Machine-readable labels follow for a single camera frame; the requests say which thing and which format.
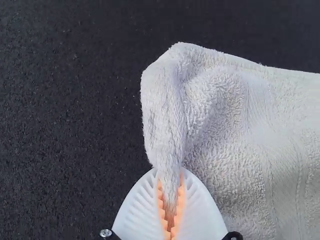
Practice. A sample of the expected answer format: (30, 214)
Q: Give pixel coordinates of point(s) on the pale towel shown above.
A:
(237, 125)

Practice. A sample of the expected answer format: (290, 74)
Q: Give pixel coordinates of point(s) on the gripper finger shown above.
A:
(200, 215)
(136, 215)

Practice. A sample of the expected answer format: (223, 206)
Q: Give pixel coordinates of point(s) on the black mat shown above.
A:
(62, 100)

